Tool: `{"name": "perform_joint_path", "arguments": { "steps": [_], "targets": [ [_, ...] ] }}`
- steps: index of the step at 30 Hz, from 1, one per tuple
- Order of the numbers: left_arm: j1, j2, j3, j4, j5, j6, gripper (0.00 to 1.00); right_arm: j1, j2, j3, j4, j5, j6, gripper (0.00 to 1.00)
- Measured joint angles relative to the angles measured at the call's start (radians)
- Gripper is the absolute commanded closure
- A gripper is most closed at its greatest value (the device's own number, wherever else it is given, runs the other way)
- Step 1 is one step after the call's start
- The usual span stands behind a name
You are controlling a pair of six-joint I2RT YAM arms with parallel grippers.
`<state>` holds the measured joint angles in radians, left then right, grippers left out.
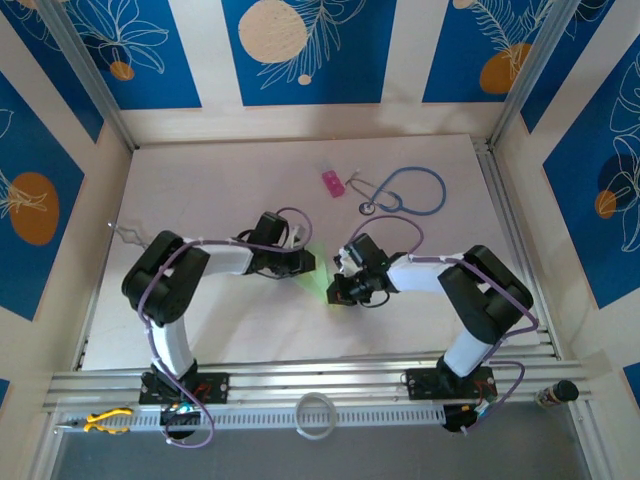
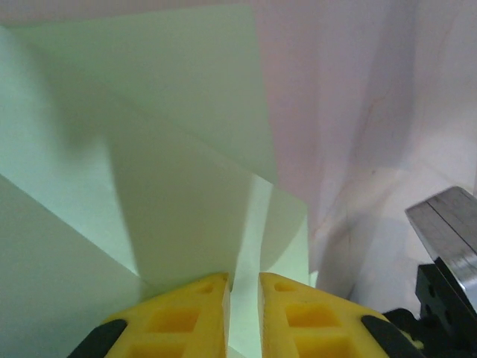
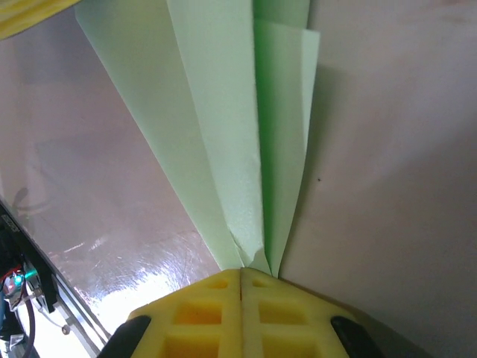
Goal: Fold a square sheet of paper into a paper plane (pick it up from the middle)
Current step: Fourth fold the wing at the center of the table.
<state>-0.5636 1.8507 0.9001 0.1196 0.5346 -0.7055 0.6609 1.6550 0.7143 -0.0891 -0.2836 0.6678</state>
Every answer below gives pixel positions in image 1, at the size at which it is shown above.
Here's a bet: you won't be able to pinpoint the aluminium mounting rail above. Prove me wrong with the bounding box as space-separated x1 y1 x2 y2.
42 349 596 416

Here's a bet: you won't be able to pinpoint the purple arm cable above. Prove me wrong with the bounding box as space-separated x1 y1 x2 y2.
135 207 314 450
347 215 540 436

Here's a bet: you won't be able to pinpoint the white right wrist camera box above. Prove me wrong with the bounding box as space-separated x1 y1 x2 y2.
332 248 362 276

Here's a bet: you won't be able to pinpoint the aluminium frame post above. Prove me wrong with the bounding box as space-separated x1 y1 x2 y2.
35 0 139 152
487 0 591 147

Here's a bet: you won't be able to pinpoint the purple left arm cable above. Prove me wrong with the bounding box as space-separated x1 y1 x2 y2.
135 207 314 450

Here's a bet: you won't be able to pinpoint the black controller board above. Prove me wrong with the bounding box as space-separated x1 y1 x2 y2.
442 402 494 435
158 403 205 442

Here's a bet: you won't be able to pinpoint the white tape roll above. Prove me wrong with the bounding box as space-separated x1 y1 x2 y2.
293 392 337 441

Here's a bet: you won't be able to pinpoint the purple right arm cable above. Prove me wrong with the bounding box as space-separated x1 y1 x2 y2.
347 215 540 436

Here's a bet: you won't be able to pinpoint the blue stethoscope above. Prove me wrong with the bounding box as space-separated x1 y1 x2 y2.
348 166 448 218

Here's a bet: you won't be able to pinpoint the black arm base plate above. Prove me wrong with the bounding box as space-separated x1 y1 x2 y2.
138 372 231 406
405 367 497 401

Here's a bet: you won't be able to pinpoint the metal wire tongs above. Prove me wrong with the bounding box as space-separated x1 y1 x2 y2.
108 222 152 250

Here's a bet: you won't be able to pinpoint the yellow handled pliers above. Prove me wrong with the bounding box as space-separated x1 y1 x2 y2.
54 407 135 435

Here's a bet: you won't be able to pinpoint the white slotted cable duct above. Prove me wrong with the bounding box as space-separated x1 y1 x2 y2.
52 403 447 434

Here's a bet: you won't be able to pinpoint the light green paper sheet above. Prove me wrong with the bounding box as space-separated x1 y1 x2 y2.
291 242 341 307

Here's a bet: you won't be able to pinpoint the small pink bottle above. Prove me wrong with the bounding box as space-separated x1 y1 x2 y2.
314 158 347 200

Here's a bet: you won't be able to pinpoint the aluminium side rail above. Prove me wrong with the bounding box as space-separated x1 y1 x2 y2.
72 239 111 372
472 138 564 361

